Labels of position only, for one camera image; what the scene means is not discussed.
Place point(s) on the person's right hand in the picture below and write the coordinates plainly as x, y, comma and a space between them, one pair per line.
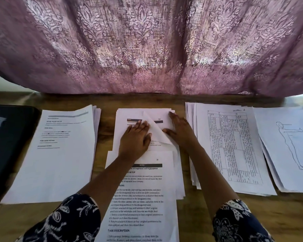
183, 132

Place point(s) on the person's left hand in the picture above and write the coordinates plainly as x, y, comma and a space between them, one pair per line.
134, 142

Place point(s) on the dark-header text paper pile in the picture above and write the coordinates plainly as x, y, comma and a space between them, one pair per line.
179, 174

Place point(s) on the table-print paper pile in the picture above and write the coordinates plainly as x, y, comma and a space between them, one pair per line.
232, 148

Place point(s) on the stack with dark header bar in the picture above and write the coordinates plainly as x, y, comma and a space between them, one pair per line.
141, 209

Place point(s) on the stack of printed papers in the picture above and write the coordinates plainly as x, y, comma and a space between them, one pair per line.
55, 158

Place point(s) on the black folder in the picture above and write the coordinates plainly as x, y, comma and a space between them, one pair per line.
10, 148

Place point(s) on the person's right forearm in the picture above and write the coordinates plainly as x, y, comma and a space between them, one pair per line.
212, 179

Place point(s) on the pink patterned curtain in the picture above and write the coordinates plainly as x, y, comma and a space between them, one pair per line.
151, 42

